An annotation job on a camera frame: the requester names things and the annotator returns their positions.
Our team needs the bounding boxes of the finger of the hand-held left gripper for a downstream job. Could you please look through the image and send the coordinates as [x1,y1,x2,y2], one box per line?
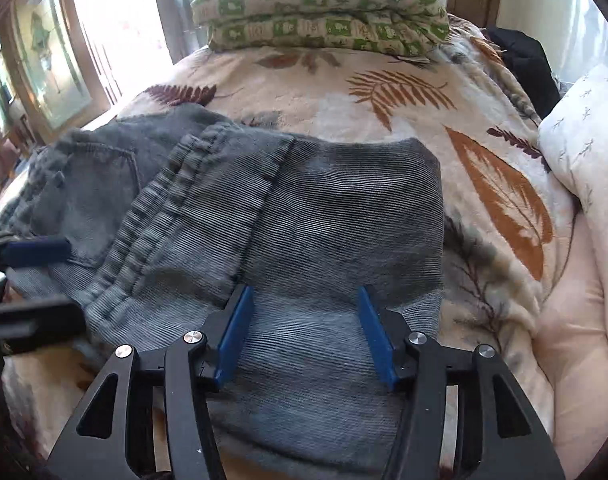
[0,296,88,357]
[0,236,73,272]

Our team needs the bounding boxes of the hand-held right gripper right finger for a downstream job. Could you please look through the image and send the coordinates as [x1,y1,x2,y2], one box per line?
[358,285,567,480]

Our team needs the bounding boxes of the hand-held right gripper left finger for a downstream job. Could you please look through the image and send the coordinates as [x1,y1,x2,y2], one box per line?
[46,284,256,480]

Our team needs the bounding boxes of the grey denim pants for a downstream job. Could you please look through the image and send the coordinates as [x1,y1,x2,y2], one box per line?
[0,105,447,467]

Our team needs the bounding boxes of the pale pink bedsheet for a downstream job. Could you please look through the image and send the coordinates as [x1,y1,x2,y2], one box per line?
[531,210,608,478]

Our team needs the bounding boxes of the leaf print fleece blanket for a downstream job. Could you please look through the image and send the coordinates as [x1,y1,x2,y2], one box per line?
[0,15,608,480]

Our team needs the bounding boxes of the white floral pillow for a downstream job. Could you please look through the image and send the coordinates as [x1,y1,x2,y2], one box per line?
[538,62,608,311]

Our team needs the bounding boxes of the black garment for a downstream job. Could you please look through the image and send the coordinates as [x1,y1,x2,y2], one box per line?
[484,25,563,120]

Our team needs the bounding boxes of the green checked folded quilt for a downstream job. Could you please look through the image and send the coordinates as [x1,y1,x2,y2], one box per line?
[190,0,452,58]

